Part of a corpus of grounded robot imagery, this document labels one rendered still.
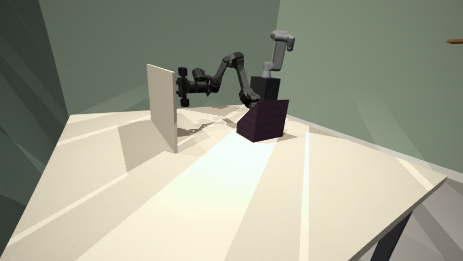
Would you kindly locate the beige flat board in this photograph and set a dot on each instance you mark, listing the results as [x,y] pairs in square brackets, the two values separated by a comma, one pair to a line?
[163,103]

